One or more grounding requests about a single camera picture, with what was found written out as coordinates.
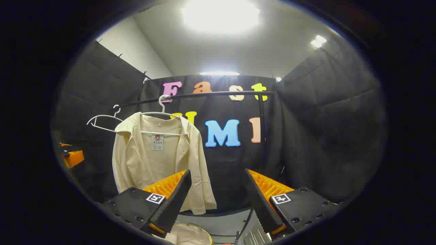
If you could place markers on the cream collared shirt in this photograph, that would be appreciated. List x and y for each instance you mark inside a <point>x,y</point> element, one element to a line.
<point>143,163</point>

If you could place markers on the black clothes rack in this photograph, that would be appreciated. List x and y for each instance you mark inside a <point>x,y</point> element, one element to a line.
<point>261,112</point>

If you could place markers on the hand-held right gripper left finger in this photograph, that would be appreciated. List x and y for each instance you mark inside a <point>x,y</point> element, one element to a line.
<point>175,197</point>

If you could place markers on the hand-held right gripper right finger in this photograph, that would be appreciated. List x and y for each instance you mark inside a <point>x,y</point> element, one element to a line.
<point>260,197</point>

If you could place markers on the white laundry hamper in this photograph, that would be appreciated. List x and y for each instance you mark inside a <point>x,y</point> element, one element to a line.
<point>190,234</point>

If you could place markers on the black backdrop cloth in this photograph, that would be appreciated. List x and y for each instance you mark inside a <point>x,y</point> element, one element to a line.
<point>323,136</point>

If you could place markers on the white plastic hanger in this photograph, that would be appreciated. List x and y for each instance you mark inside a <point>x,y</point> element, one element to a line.
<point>105,116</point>
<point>163,107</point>

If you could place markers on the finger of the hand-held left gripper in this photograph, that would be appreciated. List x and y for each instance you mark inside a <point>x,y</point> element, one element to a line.
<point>75,158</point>

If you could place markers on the grey ribbed metal object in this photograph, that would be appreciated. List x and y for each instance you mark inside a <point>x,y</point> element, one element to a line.
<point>257,236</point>

